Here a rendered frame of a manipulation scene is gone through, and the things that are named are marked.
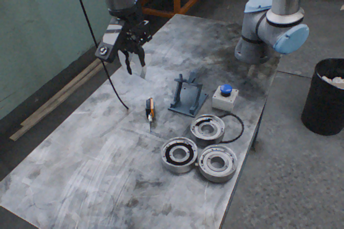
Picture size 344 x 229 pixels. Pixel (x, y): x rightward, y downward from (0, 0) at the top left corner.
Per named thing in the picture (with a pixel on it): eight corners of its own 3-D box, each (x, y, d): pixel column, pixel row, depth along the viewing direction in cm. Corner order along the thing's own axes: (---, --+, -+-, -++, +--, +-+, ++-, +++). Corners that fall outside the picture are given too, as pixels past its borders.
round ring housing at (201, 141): (221, 151, 80) (222, 142, 77) (187, 144, 82) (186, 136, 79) (226, 126, 87) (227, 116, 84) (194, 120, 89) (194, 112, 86)
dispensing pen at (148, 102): (144, 128, 82) (145, 92, 94) (146, 137, 85) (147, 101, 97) (152, 127, 82) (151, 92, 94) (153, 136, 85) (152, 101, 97)
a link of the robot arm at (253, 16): (260, 23, 113) (266, -10, 104) (280, 37, 104) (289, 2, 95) (235, 30, 111) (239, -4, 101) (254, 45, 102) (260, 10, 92)
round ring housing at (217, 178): (233, 152, 79) (235, 144, 76) (238, 185, 71) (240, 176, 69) (197, 153, 79) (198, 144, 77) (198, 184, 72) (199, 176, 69)
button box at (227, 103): (231, 113, 91) (233, 102, 87) (211, 107, 93) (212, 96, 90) (238, 98, 96) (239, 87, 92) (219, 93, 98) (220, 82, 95)
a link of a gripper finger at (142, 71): (159, 70, 81) (149, 42, 75) (148, 81, 78) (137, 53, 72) (151, 69, 83) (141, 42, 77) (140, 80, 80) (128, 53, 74)
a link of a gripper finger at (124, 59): (140, 66, 85) (138, 41, 78) (129, 77, 82) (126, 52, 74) (132, 62, 86) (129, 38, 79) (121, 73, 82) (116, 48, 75)
